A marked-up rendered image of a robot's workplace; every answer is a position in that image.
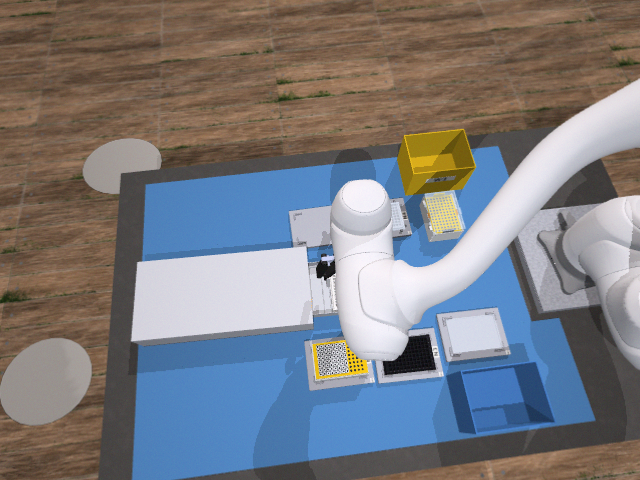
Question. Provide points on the blue bench mat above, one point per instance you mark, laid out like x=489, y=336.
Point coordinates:
x=224, y=405

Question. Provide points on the black multi-well plate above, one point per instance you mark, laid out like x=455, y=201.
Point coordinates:
x=418, y=357

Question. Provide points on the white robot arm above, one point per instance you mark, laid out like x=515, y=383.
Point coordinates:
x=380, y=299

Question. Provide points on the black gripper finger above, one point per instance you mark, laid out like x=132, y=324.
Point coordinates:
x=326, y=268

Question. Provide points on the yellow open-top bin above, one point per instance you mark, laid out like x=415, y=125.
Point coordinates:
x=435, y=162

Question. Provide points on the blue open-top bin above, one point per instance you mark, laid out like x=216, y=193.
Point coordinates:
x=499, y=395

